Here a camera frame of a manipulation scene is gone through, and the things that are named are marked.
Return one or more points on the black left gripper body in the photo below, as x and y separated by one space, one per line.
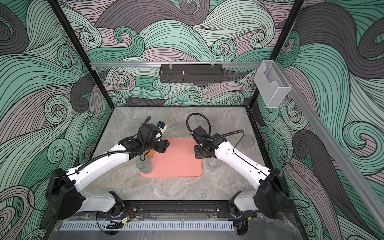
159 146

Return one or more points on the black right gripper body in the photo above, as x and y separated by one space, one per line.
199 152

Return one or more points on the orange translucent cup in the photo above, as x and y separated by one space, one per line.
149 154

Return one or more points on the clear faceted glass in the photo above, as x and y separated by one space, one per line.
213 164

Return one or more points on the green translucent cup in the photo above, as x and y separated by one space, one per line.
144 165

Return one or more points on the pink plastic tray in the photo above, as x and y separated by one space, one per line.
177 162

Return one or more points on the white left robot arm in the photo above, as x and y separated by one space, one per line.
66 188

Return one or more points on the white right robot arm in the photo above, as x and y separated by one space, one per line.
270 191

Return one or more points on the clear glass front left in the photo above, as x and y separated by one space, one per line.
126 132

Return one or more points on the grey translucent cup right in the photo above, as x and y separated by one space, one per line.
248 141

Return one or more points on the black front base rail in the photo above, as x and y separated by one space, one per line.
220 207

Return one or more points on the black perforated wall shelf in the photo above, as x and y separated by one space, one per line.
191 73

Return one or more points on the clear acrylic wall holder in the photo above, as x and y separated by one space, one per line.
272 82

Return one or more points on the white slotted cable duct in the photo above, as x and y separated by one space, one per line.
150 225

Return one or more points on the aluminium right wall rail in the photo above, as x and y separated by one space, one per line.
365 191

